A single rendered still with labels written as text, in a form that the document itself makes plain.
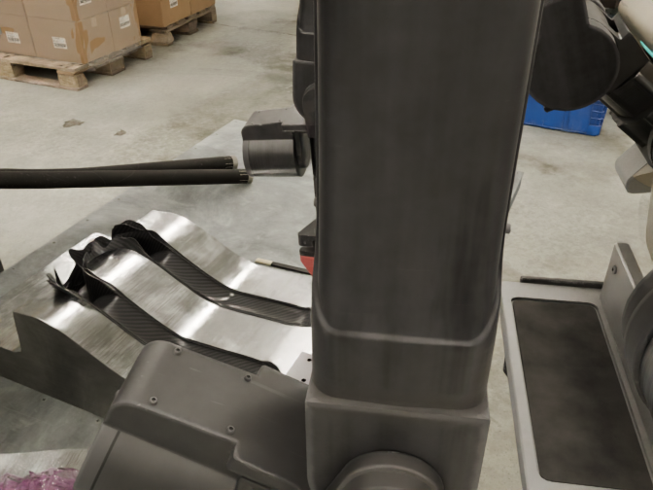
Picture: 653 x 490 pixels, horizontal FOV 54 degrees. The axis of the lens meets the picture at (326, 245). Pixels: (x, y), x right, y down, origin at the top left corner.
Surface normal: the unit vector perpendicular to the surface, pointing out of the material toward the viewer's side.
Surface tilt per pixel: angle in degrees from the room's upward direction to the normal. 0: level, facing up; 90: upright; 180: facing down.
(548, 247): 0
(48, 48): 90
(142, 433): 90
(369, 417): 90
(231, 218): 0
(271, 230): 0
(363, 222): 84
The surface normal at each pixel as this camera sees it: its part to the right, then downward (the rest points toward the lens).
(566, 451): 0.00, -0.84
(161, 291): 0.43, -0.63
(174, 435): -0.14, 0.54
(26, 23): -0.39, 0.62
